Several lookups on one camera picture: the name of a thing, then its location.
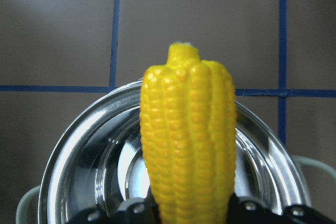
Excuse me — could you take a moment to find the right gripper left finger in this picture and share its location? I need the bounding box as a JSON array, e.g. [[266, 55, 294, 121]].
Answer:
[[68, 198, 159, 223]]

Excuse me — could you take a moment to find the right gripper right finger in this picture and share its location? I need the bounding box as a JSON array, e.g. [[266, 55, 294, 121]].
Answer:
[[227, 194, 336, 224]]

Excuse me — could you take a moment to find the yellow corn cob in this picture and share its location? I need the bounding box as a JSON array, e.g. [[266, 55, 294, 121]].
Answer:
[[140, 42, 236, 223]]

